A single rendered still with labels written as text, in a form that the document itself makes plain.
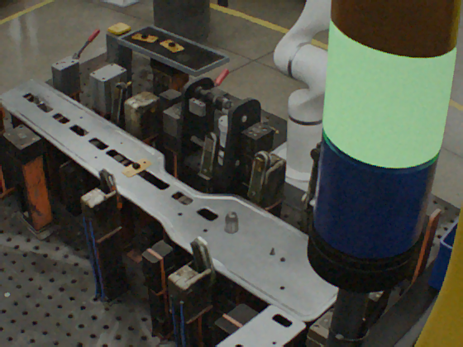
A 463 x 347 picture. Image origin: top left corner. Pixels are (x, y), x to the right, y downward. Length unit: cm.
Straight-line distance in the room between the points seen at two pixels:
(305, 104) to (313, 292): 69
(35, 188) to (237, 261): 74
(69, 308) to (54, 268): 17
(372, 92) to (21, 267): 177
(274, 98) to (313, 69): 220
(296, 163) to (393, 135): 182
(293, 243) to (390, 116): 129
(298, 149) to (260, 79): 224
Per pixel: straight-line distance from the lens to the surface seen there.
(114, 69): 208
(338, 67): 32
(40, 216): 209
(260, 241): 159
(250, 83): 427
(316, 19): 194
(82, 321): 183
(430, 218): 142
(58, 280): 195
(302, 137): 207
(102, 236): 172
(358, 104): 32
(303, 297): 147
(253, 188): 172
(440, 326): 58
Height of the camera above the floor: 206
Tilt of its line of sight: 36 degrees down
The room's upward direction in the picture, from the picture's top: 1 degrees clockwise
